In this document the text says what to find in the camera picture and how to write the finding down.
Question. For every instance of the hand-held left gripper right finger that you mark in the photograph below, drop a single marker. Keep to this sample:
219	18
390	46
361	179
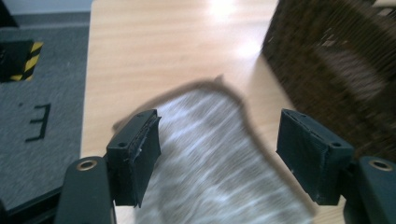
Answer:
311	155

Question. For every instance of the grey striped oven mitt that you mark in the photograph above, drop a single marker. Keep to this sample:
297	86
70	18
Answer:
211	161

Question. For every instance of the black floor tape mark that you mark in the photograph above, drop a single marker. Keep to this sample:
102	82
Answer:
42	123

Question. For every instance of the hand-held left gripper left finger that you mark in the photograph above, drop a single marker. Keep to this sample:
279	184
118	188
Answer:
130	155

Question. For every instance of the black yellow-striped stand base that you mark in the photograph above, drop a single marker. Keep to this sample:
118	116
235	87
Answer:
18	59

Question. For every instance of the brown woven basket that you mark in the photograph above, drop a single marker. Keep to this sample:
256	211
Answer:
336	77

